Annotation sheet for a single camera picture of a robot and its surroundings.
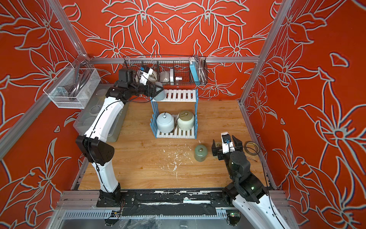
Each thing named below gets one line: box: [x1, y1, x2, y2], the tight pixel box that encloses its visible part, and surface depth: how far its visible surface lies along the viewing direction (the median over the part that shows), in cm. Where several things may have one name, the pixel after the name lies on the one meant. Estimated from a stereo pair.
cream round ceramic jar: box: [176, 110, 195, 131], surface depth 97 cm
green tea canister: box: [194, 144, 208, 162], surface depth 84 cm
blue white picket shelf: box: [149, 88, 199, 140], surface depth 97 cm
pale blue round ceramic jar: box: [156, 112, 175, 134], surface depth 95 cm
